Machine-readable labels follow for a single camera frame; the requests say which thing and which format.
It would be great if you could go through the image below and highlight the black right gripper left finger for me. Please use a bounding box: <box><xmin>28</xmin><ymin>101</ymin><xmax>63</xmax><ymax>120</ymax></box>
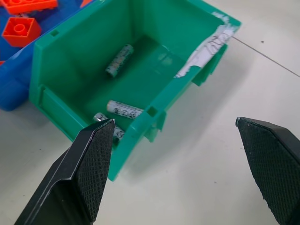
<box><xmin>14</xmin><ymin>119</ymin><xmax>116</xmax><ymax>225</ymax></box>

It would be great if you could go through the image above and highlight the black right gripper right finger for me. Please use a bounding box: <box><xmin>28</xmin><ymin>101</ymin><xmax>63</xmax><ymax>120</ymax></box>
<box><xmin>235</xmin><ymin>117</ymin><xmax>300</xmax><ymax>225</ymax></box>

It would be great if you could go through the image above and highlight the green plastic bin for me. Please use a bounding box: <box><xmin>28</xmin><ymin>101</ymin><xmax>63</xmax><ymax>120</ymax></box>
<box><xmin>28</xmin><ymin>0</ymin><xmax>242</xmax><ymax>183</ymax></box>

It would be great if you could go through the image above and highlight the white printed battery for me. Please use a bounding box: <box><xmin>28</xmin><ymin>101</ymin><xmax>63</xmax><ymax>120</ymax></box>
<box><xmin>105</xmin><ymin>44</ymin><xmax>135</xmax><ymax>77</ymax></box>
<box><xmin>93</xmin><ymin>112</ymin><xmax>125</xmax><ymax>139</ymax></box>
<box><xmin>107</xmin><ymin>100</ymin><xmax>144</xmax><ymax>120</ymax></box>

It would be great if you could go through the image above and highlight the blue plastic tray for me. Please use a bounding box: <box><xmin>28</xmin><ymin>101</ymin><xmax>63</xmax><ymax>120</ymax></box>
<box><xmin>0</xmin><ymin>0</ymin><xmax>99</xmax><ymax>112</ymax></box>

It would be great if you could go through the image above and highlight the white paper label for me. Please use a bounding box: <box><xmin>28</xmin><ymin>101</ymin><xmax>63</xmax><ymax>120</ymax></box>
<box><xmin>173</xmin><ymin>11</ymin><xmax>240</xmax><ymax>79</ymax></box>

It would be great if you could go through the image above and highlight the long orange toy brick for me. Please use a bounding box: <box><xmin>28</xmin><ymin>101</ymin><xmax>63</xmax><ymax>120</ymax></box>
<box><xmin>2</xmin><ymin>0</ymin><xmax>59</xmax><ymax>15</ymax></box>

